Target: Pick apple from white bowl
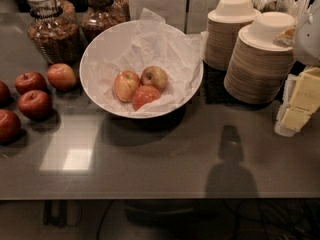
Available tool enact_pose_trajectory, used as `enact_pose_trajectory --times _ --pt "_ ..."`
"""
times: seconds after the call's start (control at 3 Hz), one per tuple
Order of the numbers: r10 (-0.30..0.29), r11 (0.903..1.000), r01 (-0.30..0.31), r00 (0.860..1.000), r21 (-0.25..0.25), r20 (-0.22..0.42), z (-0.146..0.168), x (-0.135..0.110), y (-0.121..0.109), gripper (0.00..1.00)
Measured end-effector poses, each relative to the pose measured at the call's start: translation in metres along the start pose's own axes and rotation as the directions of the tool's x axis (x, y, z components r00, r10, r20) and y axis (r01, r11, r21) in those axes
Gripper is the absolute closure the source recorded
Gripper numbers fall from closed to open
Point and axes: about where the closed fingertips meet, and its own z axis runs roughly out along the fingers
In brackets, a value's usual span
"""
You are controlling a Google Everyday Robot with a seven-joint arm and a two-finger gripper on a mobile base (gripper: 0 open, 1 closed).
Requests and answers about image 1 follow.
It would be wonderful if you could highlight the white bowl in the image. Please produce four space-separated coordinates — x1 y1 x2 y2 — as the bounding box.
78 19 205 120

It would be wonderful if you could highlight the dark red apple middle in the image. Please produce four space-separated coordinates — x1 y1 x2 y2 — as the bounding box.
18 90 53 121

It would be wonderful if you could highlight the dark red apple lower left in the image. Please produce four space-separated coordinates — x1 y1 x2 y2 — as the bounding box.
0 109 21 143

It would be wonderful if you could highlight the orange-red apple on table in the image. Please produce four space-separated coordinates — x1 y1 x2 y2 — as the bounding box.
47 63 78 92

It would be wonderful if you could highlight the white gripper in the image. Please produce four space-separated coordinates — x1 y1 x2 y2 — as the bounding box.
281 0 320 132

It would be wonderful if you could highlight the dark red apple far left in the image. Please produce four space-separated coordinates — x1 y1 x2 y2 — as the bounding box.
0 81 11 106

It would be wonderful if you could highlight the dark red apple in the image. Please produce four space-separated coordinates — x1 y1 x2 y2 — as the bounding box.
14 72 47 94
18 90 53 121
0 109 21 143
0 81 11 106

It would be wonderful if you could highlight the glass cereal jar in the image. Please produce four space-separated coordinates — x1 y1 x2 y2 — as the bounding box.
80 0 126 43
26 0 81 65

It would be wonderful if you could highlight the right glass cereal jar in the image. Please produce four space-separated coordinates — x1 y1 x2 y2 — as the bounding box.
80 0 126 43

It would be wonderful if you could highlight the front stack of paper bowls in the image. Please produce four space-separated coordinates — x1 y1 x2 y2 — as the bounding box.
224 12 295 105

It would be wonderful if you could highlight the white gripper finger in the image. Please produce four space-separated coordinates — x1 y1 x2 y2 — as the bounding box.
274 74 297 137

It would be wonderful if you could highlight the front red apple in bowl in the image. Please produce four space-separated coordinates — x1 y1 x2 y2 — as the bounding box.
131 85 161 111

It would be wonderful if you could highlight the left glass cereal jar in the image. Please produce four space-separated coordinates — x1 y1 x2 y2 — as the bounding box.
26 0 81 65

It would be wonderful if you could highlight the back stack of paper bowls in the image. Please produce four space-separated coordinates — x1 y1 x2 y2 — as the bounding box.
204 0 259 71

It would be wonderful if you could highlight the stack of paper bowls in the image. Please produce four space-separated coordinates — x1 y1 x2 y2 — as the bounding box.
204 0 259 71
224 12 295 105

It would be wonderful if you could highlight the white paper liner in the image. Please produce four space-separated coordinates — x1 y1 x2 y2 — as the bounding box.
89 7 205 114

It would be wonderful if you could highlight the yellow-red apple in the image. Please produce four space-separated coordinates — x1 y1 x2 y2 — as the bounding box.
113 70 140 103
140 66 168 93

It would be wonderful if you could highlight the black mat under stacks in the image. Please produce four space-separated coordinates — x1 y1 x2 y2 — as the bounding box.
202 62 305 105

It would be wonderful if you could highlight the dark red apple upper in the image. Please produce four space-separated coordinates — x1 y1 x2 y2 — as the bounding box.
14 72 47 94

